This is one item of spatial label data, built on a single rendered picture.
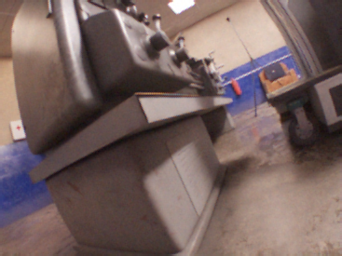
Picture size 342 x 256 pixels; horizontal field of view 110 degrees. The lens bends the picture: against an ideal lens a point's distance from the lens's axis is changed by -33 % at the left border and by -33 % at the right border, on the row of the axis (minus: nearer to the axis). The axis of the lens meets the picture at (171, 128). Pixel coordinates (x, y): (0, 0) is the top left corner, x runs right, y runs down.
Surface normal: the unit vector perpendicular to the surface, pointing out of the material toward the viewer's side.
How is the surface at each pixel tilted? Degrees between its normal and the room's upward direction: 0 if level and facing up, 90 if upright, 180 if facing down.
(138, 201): 90
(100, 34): 90
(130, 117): 90
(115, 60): 90
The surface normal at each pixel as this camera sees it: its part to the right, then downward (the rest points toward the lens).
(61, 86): -0.39, 0.16
